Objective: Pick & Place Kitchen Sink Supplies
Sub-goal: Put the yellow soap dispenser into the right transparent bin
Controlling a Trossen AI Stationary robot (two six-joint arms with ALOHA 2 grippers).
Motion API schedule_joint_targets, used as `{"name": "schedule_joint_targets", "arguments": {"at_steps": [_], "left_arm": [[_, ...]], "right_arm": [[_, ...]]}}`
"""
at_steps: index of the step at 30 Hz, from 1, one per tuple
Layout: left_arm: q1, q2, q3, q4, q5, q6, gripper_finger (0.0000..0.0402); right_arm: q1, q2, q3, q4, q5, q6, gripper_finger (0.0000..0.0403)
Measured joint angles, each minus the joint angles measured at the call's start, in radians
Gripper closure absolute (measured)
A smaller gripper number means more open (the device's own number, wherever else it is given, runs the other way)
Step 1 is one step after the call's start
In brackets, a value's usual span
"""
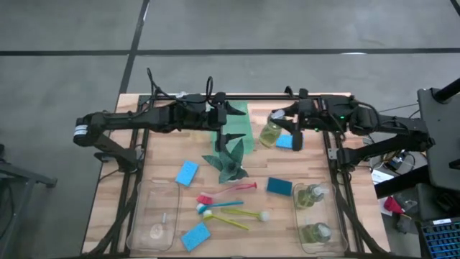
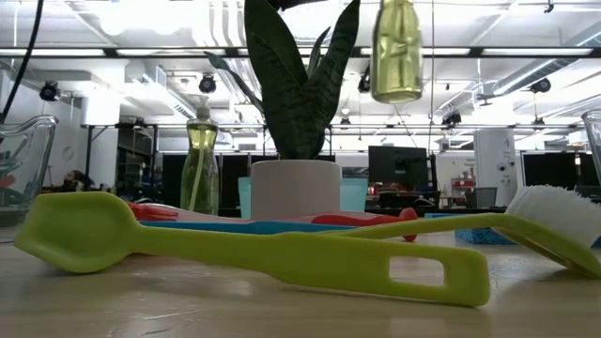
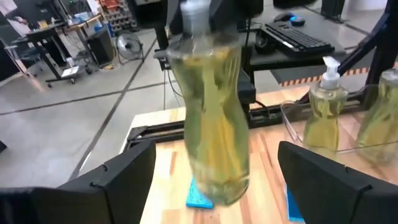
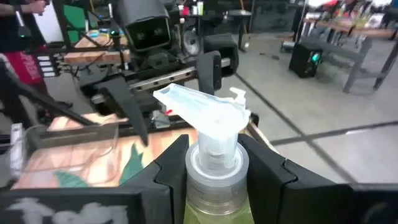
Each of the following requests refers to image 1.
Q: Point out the light blue sponge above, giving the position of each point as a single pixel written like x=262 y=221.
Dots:
x=284 y=142
x=196 y=236
x=187 y=173

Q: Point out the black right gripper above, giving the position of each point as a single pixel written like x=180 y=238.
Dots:
x=308 y=115

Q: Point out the red dish brush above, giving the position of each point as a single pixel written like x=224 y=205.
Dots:
x=205 y=198

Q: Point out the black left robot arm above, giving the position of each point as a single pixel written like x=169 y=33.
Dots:
x=143 y=120

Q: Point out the black metal stand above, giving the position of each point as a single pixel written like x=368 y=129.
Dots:
x=21 y=176

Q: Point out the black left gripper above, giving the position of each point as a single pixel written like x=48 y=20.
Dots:
x=217 y=118

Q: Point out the white paper sheets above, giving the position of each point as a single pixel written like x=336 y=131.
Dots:
x=381 y=176

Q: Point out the blue dish brush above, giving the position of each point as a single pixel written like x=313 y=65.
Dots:
x=223 y=205

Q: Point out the backlit keyboard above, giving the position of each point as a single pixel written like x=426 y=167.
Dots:
x=442 y=239

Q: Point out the red object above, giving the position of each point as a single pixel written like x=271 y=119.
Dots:
x=392 y=205

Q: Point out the snake plant in white pot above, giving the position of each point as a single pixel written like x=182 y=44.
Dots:
x=230 y=165

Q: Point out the yellow dish soap pump bottle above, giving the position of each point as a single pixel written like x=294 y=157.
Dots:
x=316 y=233
x=269 y=135
x=309 y=197

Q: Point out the black metal table frame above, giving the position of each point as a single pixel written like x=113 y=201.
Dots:
x=251 y=97

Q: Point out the small electronics box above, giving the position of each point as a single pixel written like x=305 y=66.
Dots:
x=398 y=162

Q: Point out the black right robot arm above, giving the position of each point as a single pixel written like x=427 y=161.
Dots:
x=395 y=129

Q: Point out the dark teal sponge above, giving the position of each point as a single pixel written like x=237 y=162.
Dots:
x=279 y=186

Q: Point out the clear plastic bin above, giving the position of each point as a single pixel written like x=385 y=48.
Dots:
x=154 y=216
x=320 y=216

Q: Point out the yellow-green dish brush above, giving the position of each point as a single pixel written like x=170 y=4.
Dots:
x=207 y=215
x=265 y=216

